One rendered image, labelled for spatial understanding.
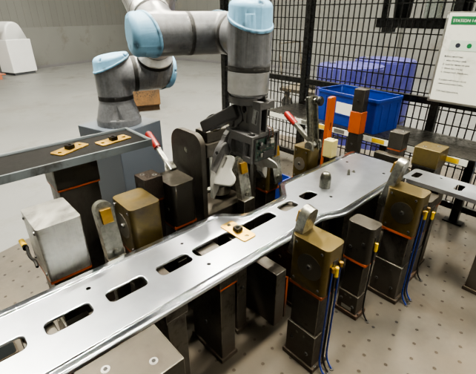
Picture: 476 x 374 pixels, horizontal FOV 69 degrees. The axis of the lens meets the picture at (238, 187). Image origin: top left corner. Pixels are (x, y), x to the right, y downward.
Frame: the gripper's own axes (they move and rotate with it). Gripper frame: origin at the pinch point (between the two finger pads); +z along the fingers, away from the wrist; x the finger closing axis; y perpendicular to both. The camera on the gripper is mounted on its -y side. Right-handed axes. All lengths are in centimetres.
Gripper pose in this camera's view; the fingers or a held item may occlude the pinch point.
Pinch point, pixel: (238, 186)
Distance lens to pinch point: 74.8
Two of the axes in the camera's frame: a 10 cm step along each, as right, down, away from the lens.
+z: -0.2, 8.9, 4.6
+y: 6.7, 3.5, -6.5
